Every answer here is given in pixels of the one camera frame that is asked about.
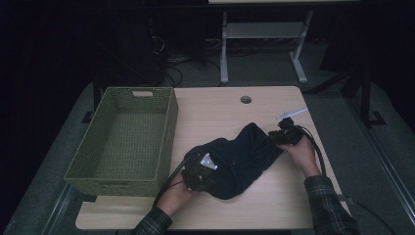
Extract black metal stand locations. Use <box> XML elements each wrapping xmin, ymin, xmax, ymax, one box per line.
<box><xmin>306</xmin><ymin>63</ymin><xmax>388</xmax><ymax>129</ymax></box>

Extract person's right hand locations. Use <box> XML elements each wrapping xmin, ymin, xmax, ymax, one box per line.
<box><xmin>277</xmin><ymin>134</ymin><xmax>323</xmax><ymax>179</ymax></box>

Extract person's left hand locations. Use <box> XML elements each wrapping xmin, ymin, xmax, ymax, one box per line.
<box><xmin>156</xmin><ymin>171</ymin><xmax>201</xmax><ymax>218</ymax></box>

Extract tangled black floor cables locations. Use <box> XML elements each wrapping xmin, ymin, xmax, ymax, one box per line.
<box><xmin>148</xmin><ymin>33</ymin><xmax>223</xmax><ymax>88</ymax></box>

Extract white metal rack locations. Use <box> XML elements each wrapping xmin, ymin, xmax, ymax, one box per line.
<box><xmin>207</xmin><ymin>0</ymin><xmax>360</xmax><ymax>85</ymax></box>

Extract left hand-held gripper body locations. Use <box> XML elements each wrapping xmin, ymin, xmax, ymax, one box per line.
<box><xmin>180</xmin><ymin>152</ymin><xmax>219</xmax><ymax>193</ymax></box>

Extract dark navy shirt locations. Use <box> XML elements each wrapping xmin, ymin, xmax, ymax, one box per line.
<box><xmin>183</xmin><ymin>121</ymin><xmax>286</xmax><ymax>201</ymax></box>

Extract metal floor rail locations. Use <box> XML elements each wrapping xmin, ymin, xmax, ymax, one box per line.
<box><xmin>346</xmin><ymin>97</ymin><xmax>415</xmax><ymax>226</ymax></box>
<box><xmin>39</xmin><ymin>181</ymin><xmax>77</xmax><ymax>235</ymax></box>

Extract green woven basket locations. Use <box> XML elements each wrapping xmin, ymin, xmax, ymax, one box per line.
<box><xmin>64</xmin><ymin>86</ymin><xmax>180</xmax><ymax>198</ymax></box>

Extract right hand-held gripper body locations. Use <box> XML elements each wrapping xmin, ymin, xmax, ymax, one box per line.
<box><xmin>275</xmin><ymin>106</ymin><xmax>308</xmax><ymax>147</ymax></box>

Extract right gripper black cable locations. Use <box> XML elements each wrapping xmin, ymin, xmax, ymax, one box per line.
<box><xmin>293</xmin><ymin>124</ymin><xmax>328</xmax><ymax>177</ymax></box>

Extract black cable on floor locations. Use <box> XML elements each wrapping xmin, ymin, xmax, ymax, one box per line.
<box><xmin>351</xmin><ymin>198</ymin><xmax>390</xmax><ymax>235</ymax></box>

